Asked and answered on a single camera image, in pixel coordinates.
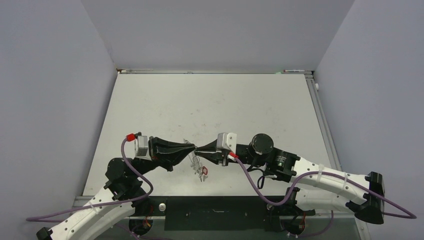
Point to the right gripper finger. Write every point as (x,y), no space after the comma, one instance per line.
(208,148)
(214,157)

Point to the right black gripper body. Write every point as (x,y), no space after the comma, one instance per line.
(244,157)

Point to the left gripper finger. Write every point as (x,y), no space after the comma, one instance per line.
(170,157)
(165,146)

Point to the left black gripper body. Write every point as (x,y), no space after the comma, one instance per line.
(154,157)

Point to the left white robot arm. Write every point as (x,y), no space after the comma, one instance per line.
(126,188)

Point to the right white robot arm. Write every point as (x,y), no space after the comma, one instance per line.
(334,190)

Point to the key with red tag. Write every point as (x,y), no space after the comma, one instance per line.
(203,171)

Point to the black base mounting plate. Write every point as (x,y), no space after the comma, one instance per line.
(218,213)

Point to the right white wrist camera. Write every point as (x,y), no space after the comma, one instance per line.
(227,141)

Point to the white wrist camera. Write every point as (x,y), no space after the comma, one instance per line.
(141,144)
(227,141)

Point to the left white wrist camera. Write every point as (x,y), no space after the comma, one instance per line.
(141,144)

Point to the aluminium frame rail back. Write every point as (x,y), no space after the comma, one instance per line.
(227,71)

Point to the aluminium frame rail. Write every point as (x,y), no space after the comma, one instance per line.
(322,121)
(227,71)

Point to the aluminium frame rail right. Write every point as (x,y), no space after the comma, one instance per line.
(322,121)

